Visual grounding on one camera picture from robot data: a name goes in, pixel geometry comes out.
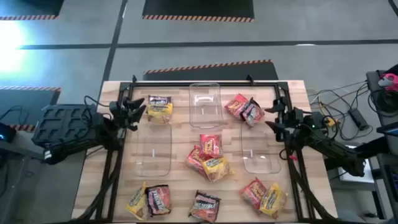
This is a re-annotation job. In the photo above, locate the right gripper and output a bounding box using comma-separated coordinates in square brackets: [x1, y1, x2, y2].
[264, 96, 307, 143]

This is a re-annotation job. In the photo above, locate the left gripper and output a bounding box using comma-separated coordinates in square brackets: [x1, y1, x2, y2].
[108, 97, 147, 132]

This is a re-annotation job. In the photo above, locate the black Fire Noodle packet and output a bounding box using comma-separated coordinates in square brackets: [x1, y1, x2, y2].
[148, 95, 172, 107]
[145, 184, 172, 218]
[188, 189, 222, 224]
[241, 98, 266, 127]

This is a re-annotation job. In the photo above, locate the clear plastic bin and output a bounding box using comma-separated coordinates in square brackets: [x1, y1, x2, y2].
[188, 82, 224, 129]
[241, 124, 282, 175]
[135, 123, 173, 178]

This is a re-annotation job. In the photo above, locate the black hazard-striped floor mat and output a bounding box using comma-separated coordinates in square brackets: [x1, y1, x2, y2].
[142, 0, 256, 23]
[0, 0, 65, 21]
[0, 86, 62, 133]
[142, 58, 280, 82]

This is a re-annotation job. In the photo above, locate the black power brick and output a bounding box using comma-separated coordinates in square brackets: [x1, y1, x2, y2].
[347, 108, 370, 131]

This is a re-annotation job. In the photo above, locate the white sheet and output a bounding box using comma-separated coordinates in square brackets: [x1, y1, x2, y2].
[337, 144, 376, 184]

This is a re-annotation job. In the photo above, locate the pink object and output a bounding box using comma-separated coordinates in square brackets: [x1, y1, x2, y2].
[377, 73, 398, 88]

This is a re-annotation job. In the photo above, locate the black device with blue light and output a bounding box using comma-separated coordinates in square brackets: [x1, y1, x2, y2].
[0, 122, 17, 144]

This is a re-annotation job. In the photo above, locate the black floor cable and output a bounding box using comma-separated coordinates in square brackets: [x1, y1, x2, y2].
[307, 80, 379, 142]

